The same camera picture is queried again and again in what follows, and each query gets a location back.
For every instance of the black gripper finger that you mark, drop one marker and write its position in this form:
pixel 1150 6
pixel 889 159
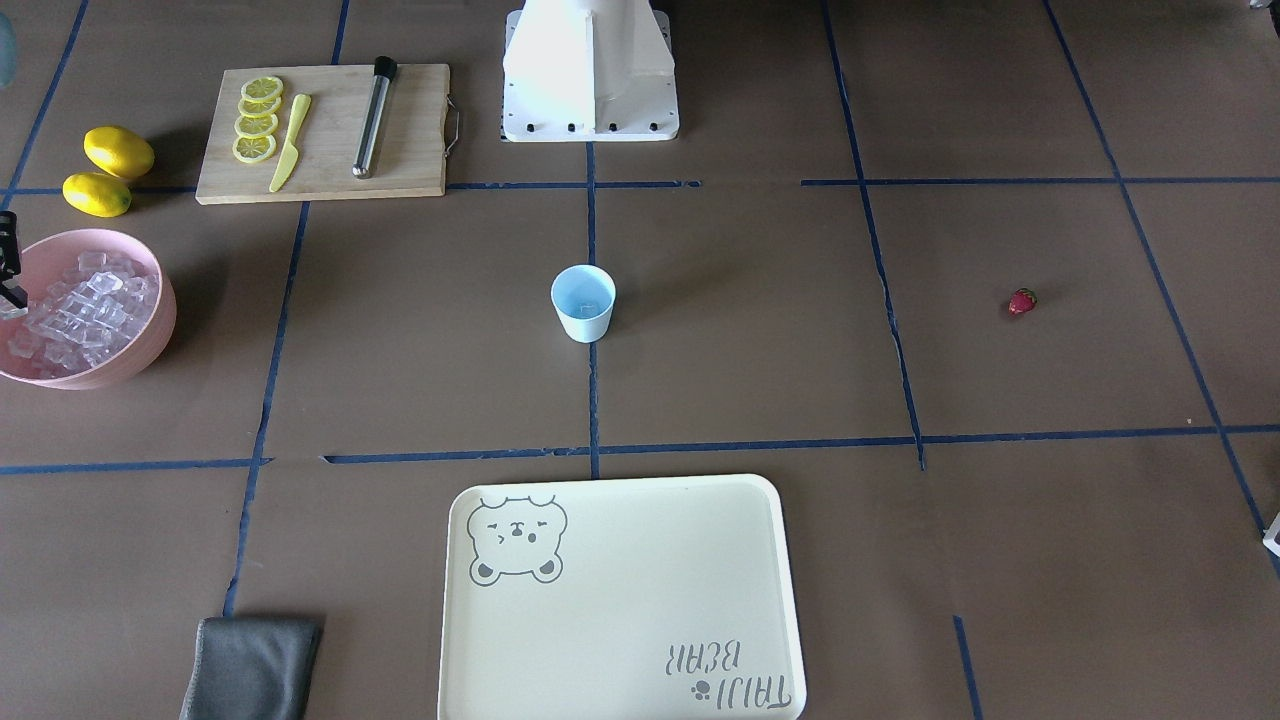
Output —
pixel 10 261

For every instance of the clear ice cube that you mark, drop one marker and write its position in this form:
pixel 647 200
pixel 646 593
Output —
pixel 10 311

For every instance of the clear ice cubes pile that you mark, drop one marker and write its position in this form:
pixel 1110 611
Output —
pixel 86 317

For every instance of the blue plastic cup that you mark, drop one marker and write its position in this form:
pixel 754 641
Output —
pixel 583 296

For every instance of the pink bowl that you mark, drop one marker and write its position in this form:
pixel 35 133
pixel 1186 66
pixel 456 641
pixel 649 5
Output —
pixel 45 260

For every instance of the yellow lemon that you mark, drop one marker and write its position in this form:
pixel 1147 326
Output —
pixel 97 194
pixel 119 152

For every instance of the lemon slice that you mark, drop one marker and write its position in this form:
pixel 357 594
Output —
pixel 254 150
pixel 262 89
pixel 249 108
pixel 256 127

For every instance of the yellow plastic knife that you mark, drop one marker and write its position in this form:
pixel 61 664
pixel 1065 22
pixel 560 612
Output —
pixel 289 153

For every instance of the wooden cutting board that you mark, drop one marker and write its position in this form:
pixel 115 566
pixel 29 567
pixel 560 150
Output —
pixel 409 158

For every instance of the steel rod muddler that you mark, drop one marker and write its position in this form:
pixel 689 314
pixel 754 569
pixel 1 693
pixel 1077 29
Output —
pixel 384 71

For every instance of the dark grey folded cloth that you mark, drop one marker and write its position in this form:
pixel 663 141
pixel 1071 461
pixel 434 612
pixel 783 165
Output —
pixel 252 668

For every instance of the cream bear tray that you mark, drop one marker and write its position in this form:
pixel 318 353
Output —
pixel 646 598

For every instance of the red strawberry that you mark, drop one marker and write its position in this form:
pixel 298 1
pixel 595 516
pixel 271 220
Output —
pixel 1022 301

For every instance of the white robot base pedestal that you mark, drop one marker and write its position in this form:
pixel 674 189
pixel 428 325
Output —
pixel 588 71

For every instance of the white wire cup rack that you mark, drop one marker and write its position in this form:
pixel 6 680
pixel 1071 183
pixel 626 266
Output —
pixel 1271 537

